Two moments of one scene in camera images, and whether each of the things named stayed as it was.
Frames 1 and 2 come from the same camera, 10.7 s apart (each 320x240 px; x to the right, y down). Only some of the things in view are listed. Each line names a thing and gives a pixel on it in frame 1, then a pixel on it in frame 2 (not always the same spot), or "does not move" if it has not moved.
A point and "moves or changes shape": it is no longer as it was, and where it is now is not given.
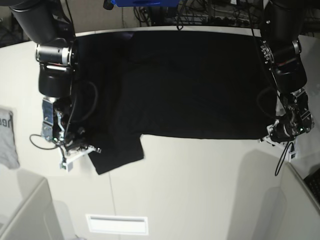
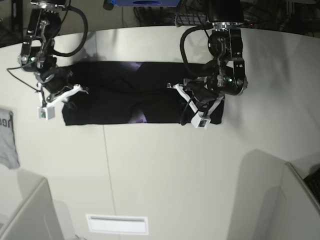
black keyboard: x=313 y=181 does not move
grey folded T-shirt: x=8 y=154 does not move
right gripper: x=299 y=121 -> x=227 y=77
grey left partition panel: x=36 y=219 does not move
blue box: x=146 y=3 does not move
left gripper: x=58 y=125 -> x=37 y=53
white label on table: x=117 y=224 does not move
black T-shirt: x=187 y=84 moves or changes shape
